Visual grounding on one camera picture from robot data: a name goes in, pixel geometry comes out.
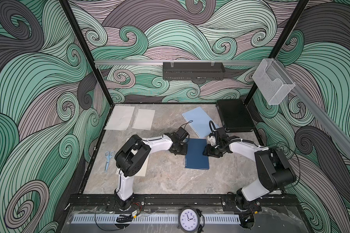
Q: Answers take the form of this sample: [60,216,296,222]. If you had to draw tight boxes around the white slotted cable duct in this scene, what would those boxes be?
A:
[71,214,241,225]

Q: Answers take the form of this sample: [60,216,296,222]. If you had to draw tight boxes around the round white clock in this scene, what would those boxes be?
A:
[178,207,201,233]

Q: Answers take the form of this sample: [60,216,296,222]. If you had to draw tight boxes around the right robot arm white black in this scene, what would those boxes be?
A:
[203,120,297,212]

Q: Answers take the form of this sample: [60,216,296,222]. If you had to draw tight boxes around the clear acrylic wall holder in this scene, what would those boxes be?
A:
[252,58,296,105]

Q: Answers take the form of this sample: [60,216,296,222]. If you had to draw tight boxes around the aluminium rail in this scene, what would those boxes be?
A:
[277,61,350,160]
[94,59,262,68]

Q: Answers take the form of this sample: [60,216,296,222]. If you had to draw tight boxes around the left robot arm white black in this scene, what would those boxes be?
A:
[114,127,190,210]

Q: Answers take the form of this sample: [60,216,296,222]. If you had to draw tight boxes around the aluminium rail right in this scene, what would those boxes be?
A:
[277,61,350,160]

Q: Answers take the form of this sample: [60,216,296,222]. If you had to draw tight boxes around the black wall tray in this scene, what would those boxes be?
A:
[162,62,226,82]

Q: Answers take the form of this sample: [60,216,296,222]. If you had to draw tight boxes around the aluminium rail back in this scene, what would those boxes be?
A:
[94,59,262,68]

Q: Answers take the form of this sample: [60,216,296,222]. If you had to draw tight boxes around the black hard case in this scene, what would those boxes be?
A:
[216,99,254,133]

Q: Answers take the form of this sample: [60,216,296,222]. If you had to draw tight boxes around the cream lined spiral notebook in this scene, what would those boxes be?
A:
[115,148,150,177]

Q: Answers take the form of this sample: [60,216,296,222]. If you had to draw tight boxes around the torn lined paper page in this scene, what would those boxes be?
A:
[104,105,135,131]

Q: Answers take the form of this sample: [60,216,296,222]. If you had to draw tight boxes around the dark blue spiral notebook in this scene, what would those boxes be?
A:
[184,138,210,170]

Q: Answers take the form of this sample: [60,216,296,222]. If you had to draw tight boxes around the light blue scissors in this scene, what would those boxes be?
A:
[105,151,115,172]

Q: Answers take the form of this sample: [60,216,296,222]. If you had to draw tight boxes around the light blue spiral notebook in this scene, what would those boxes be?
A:
[182,107,219,138]

